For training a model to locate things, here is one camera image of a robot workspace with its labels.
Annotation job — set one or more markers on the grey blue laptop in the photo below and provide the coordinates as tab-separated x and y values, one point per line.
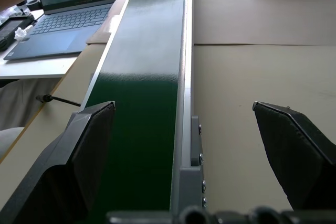
63	22

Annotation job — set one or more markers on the grey conveyor bracket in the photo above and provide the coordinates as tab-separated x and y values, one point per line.
195	166

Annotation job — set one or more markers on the brown cardboard sheet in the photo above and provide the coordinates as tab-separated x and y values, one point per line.
101	36

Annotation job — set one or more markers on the white side table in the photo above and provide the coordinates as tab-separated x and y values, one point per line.
34	61

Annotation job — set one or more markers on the crumpled white paper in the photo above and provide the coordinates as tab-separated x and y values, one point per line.
21	33

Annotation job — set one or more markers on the green conveyor belt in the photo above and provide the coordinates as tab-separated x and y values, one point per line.
147	82

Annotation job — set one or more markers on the black handheld device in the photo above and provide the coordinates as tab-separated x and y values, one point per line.
11	28

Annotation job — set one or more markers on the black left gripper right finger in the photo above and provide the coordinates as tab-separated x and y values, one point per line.
294	150

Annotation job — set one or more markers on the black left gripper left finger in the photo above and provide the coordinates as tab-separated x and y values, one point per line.
86	140

